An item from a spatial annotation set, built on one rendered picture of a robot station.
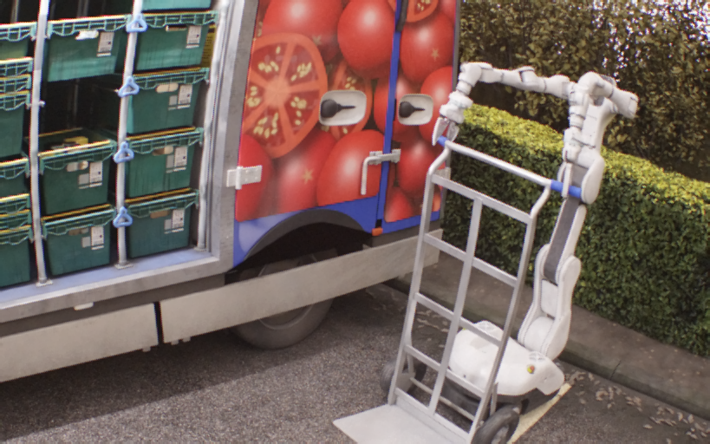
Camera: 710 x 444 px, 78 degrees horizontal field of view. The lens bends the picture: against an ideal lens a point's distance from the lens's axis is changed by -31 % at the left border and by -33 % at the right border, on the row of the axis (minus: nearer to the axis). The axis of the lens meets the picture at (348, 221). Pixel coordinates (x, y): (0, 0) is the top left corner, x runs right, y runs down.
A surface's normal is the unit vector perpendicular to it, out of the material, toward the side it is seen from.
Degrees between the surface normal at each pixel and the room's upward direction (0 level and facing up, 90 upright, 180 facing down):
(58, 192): 98
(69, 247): 92
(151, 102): 95
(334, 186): 90
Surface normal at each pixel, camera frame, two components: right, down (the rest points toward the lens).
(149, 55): 0.70, 0.30
